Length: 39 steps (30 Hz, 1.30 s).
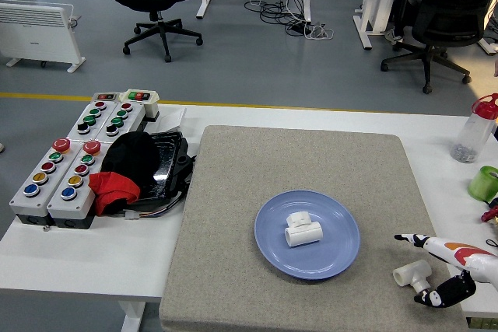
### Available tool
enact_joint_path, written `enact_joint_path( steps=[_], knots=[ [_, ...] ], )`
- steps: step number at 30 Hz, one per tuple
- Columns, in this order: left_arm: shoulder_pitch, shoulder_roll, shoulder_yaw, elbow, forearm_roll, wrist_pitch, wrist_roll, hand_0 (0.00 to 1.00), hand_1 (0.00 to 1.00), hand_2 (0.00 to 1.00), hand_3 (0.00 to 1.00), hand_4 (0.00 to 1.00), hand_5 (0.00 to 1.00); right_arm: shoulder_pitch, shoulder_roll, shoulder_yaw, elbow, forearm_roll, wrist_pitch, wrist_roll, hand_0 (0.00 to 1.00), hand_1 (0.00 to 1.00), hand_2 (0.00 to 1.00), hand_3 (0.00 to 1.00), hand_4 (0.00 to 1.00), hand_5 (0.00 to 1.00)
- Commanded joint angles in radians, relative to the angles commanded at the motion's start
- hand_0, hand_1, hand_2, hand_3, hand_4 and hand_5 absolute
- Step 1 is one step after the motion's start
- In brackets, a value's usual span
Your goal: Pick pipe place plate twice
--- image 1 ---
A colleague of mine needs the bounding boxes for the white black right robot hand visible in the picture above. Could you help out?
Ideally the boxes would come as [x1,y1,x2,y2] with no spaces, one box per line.
[394,232,498,308]

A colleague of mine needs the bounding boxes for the white tee fitting metal thread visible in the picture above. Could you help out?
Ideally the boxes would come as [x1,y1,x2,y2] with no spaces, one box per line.
[392,259,433,296]

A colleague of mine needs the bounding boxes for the white plastic tee pipe fitting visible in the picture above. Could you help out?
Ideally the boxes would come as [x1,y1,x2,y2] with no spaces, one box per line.
[282,211,324,248]

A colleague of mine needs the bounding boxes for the blue round plate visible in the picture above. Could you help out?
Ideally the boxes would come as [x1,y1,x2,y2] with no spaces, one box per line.
[254,190,361,281]

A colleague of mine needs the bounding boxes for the clear bottle red cap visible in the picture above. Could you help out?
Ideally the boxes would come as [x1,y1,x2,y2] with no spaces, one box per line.
[450,93,498,164]

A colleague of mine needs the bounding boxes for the black mesh office chair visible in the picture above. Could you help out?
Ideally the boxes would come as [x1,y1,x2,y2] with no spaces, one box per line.
[380,0,493,95]

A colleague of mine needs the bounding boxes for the green tape roll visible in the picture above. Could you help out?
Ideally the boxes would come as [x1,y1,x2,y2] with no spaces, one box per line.
[468,166,498,201]

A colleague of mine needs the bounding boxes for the grey-brown mat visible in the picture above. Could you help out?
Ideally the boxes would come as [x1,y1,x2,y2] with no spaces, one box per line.
[158,124,470,332]

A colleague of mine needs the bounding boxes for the glossy black case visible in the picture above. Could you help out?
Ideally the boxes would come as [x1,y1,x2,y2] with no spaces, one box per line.
[128,131,198,208]

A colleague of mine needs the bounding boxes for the white paper sheet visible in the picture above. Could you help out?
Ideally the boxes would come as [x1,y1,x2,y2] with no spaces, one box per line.
[155,107,188,133]

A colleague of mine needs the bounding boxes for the black cloth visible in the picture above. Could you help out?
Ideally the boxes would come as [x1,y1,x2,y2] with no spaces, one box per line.
[100,131,160,193]

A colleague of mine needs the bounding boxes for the white table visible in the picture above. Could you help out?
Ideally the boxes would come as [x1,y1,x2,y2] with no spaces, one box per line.
[0,103,498,332]

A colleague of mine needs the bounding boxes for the red cloth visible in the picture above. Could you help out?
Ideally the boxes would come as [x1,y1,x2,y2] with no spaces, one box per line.
[88,171,142,216]

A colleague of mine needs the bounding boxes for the four-button control box black knob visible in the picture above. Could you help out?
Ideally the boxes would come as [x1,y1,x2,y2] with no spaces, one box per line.
[66,100,117,142]
[95,101,146,143]

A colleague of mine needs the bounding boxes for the five-button control box red mushroom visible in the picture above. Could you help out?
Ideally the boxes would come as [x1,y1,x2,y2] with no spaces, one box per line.
[46,140,103,230]
[9,138,73,226]

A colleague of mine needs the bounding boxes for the white panel heater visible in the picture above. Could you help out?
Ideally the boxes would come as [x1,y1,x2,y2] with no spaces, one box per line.
[0,0,86,74]

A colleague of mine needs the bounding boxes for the white desk frame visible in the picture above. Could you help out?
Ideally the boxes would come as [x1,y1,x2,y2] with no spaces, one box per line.
[352,0,402,51]

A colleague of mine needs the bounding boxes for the white connector coloured wires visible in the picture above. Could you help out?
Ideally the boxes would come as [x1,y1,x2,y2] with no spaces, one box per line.
[124,207,184,221]

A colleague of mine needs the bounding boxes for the cream green red switch box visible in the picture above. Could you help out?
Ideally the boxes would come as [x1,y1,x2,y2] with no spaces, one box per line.
[118,89,161,121]

